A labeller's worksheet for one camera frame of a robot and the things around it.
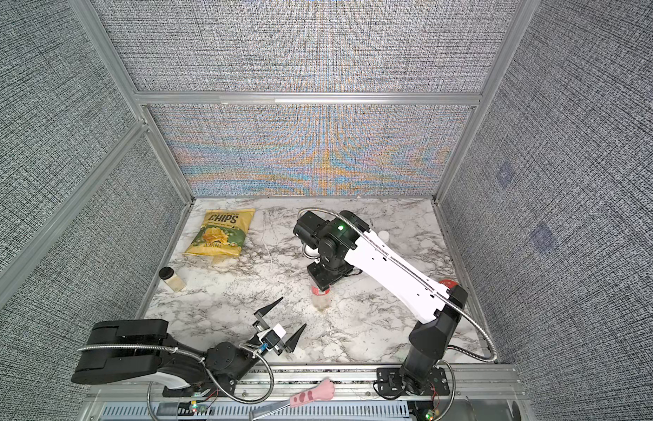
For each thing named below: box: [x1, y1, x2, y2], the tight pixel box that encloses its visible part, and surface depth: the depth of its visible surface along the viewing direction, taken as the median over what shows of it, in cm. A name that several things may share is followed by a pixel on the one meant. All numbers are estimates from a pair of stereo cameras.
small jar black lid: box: [157, 266, 187, 293], surface depth 88 cm
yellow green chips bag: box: [183, 208, 256, 257], surface depth 99 cm
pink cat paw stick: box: [249, 378, 336, 421], surface depth 70 cm
